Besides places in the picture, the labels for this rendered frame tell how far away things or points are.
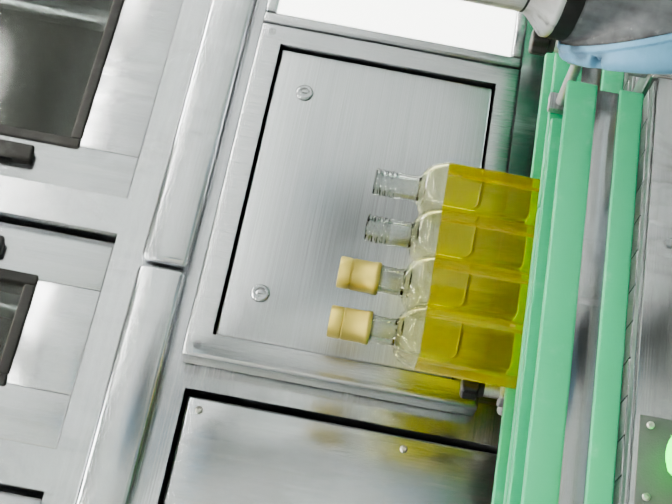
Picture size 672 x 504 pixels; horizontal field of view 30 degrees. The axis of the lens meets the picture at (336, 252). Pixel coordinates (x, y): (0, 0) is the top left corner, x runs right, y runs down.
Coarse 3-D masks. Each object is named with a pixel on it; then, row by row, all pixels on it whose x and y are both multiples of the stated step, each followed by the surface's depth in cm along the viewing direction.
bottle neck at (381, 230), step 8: (368, 216) 135; (376, 216) 135; (368, 224) 134; (376, 224) 134; (384, 224) 134; (392, 224) 135; (400, 224) 135; (408, 224) 135; (368, 232) 134; (376, 232) 134; (384, 232) 134; (392, 232) 134; (400, 232) 134; (408, 232) 134; (368, 240) 135; (376, 240) 135; (384, 240) 135; (392, 240) 135; (400, 240) 135; (408, 240) 134
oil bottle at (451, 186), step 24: (432, 168) 137; (456, 168) 137; (480, 168) 137; (432, 192) 135; (456, 192) 135; (480, 192) 136; (504, 192) 136; (528, 192) 136; (504, 216) 135; (528, 216) 135
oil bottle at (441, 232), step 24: (432, 216) 134; (456, 216) 134; (480, 216) 134; (432, 240) 133; (456, 240) 133; (480, 240) 133; (504, 240) 133; (528, 240) 133; (504, 264) 132; (528, 264) 132
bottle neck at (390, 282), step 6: (384, 270) 132; (390, 270) 132; (396, 270) 132; (402, 270) 133; (384, 276) 132; (390, 276) 132; (396, 276) 132; (402, 276) 132; (384, 282) 132; (390, 282) 132; (396, 282) 132; (378, 288) 132; (384, 288) 132; (390, 288) 132; (396, 288) 132; (396, 294) 133
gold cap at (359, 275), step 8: (344, 256) 133; (344, 264) 132; (352, 264) 132; (360, 264) 132; (368, 264) 132; (376, 264) 132; (344, 272) 132; (352, 272) 132; (360, 272) 132; (368, 272) 132; (376, 272) 132; (344, 280) 132; (352, 280) 132; (360, 280) 132; (368, 280) 132; (376, 280) 131; (344, 288) 133; (352, 288) 132; (360, 288) 132; (368, 288) 132; (376, 288) 132
